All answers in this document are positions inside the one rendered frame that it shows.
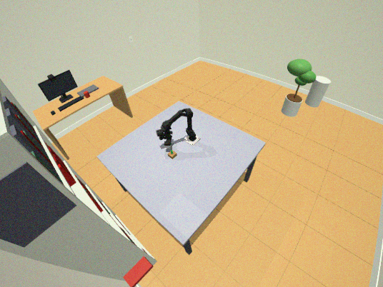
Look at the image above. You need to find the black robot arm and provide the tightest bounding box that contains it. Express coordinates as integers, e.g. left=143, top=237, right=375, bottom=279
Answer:
left=156, top=108, right=196, bottom=141

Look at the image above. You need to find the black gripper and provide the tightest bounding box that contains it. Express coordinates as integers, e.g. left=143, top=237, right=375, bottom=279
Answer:
left=164, top=131, right=173, bottom=146

